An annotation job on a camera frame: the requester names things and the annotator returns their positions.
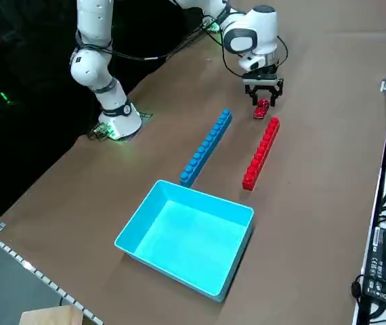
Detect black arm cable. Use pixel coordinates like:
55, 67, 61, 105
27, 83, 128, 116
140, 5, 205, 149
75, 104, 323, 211
110, 20, 221, 62

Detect light wooden block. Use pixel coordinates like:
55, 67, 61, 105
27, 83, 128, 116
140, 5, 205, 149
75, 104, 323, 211
18, 303, 84, 325

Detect red toy car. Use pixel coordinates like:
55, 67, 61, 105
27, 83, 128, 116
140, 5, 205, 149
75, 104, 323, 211
253, 98, 270, 120

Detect blue building block row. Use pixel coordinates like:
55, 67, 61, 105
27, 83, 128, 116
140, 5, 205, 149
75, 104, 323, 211
179, 108, 233, 189

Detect red building block row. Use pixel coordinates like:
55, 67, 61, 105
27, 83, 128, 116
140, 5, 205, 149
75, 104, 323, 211
242, 117, 280, 192

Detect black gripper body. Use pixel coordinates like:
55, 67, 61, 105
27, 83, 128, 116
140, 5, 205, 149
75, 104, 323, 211
242, 64, 284, 89

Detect metal table edge rail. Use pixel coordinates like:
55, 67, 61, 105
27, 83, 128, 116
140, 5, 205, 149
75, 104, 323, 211
0, 215, 104, 325

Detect cyan plastic bin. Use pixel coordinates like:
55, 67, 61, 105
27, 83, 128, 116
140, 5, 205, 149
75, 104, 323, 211
114, 179, 255, 303

